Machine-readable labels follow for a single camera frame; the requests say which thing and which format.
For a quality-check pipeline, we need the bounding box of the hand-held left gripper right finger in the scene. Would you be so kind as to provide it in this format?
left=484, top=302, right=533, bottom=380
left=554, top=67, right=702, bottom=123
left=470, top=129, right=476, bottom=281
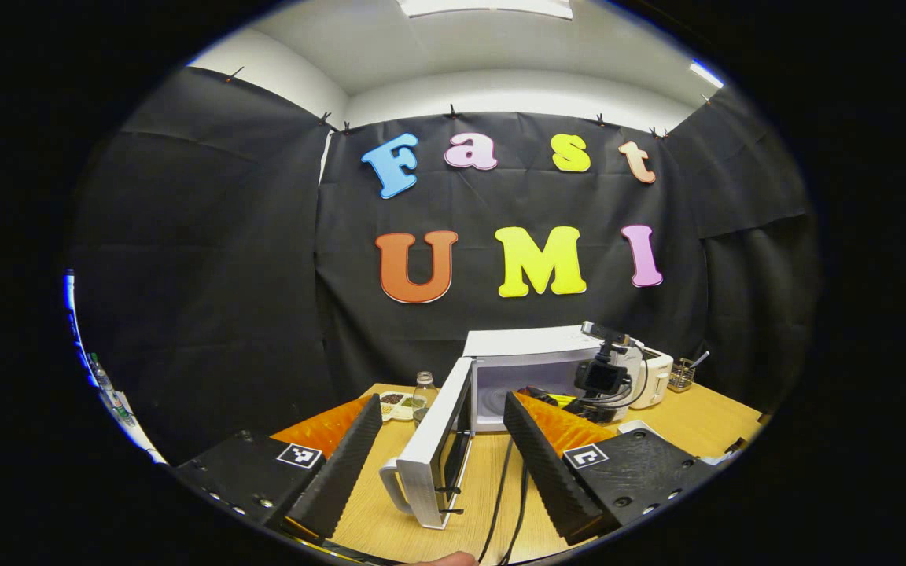
left=503, top=392, right=718, bottom=547

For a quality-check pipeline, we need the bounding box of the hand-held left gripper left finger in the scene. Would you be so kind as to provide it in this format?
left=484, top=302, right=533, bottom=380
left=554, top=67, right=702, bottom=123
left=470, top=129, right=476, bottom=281
left=174, top=394, right=384, bottom=543

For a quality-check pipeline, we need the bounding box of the white microwave oven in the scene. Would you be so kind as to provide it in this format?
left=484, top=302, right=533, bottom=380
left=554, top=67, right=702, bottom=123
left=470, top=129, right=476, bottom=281
left=378, top=325, right=647, bottom=530

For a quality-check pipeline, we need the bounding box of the white plate of food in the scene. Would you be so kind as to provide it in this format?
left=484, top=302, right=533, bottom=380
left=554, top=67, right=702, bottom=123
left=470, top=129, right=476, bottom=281
left=380, top=391, right=417, bottom=423

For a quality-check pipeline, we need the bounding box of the white toaster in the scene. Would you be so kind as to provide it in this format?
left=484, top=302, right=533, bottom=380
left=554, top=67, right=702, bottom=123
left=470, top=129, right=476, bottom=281
left=629, top=346, right=675, bottom=410

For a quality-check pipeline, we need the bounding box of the glass turntable plate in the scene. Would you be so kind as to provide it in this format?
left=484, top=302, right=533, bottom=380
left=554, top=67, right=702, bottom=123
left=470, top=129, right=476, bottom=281
left=481, top=384, right=537, bottom=418

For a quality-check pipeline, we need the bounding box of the clear glass bottle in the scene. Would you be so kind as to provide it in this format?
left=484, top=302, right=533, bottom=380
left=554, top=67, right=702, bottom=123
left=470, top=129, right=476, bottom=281
left=412, top=371, right=437, bottom=426

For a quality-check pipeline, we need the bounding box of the black backdrop cloth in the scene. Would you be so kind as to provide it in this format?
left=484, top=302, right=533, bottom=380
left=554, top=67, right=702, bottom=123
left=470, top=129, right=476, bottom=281
left=68, top=67, right=822, bottom=466

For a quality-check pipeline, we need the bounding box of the green label plastic bottle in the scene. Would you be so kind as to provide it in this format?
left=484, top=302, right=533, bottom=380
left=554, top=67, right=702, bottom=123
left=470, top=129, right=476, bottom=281
left=90, top=352, right=120, bottom=411

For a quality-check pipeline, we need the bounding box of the small ceiling light panel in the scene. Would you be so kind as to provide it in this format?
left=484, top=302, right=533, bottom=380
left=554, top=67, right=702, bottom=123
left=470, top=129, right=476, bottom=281
left=688, top=59, right=726, bottom=90

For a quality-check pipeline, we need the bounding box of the long ceiling light panel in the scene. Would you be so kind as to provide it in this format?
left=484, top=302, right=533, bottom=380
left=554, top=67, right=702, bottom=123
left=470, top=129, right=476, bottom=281
left=397, top=0, right=574, bottom=21

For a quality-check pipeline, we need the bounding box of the black cable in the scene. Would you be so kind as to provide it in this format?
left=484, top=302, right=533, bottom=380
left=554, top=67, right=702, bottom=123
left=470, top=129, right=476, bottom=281
left=498, top=462, right=532, bottom=566
left=476, top=436, right=517, bottom=566

